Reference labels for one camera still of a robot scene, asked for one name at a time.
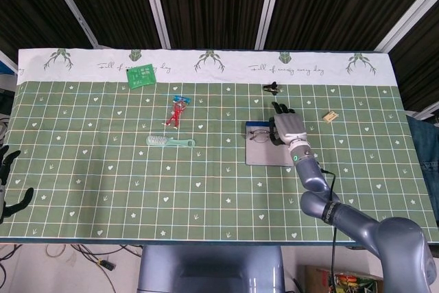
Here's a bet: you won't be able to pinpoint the black floor cables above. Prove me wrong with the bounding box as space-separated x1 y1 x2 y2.
0 243 143 293

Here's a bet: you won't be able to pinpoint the white partition post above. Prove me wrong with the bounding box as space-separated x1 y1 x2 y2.
138 0 171 49
373 0 439 54
41 0 101 49
253 0 289 51

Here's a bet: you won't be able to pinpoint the grey-blue robot torso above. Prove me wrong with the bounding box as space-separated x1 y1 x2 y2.
137 245 285 293

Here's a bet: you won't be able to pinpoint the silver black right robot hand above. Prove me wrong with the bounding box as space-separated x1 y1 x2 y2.
268 100 308 146

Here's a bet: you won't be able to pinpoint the blue tray with eyeglasses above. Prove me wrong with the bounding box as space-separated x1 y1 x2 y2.
244 121 297 167

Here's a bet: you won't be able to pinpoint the blue denim cloth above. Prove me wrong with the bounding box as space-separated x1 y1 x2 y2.
407 115 439 205

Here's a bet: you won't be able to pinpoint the green checked tablecloth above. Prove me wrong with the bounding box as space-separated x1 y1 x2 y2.
0 47 439 248

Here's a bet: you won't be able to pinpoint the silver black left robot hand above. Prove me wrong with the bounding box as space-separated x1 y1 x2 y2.
0 144 35 225

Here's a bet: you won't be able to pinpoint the black staple remover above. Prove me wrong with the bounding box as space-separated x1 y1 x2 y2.
262 80 284 95

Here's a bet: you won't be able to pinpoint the mint green scrub brush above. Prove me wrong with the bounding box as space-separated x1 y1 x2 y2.
145 134 196 148

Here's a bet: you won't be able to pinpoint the green circuit board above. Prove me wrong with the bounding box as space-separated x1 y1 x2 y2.
126 62 156 91

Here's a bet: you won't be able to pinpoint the cardboard box with colourful parts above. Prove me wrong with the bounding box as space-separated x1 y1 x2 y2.
305 264 385 293

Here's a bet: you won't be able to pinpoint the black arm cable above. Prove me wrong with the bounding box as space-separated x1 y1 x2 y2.
320 168 340 293

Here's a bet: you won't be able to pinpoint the wire-frame eyeglasses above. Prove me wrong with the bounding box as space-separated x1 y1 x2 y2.
247 128 272 144

